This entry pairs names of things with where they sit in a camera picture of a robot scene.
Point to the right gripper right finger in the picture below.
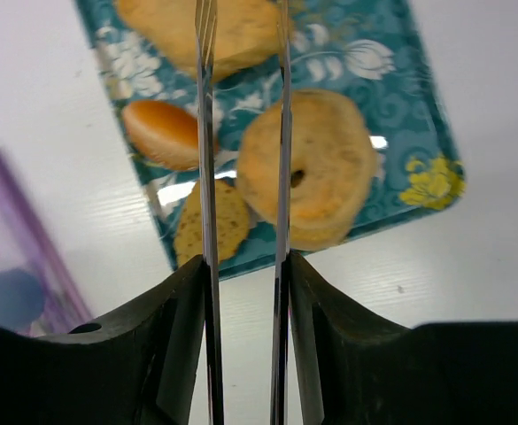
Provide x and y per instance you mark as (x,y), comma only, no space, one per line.
(356,367)

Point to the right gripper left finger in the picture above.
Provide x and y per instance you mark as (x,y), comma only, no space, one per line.
(136,364)

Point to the long yellow bread loaf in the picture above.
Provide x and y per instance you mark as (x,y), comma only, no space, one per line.
(246,32)

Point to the metal tongs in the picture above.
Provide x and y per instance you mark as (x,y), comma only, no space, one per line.
(205,25)

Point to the speckled bread slice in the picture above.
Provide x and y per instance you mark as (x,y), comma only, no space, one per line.
(232,220)

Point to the blue plastic cup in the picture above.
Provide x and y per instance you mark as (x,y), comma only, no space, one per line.
(21,299)

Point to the purple snowflake placemat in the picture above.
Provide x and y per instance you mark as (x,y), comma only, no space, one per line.
(25,244)

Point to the tan bagel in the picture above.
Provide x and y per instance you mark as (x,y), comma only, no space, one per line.
(333,164)

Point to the small round bun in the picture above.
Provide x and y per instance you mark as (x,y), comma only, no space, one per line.
(163,133)

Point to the teal floral tray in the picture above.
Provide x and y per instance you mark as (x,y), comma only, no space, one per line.
(369,51)

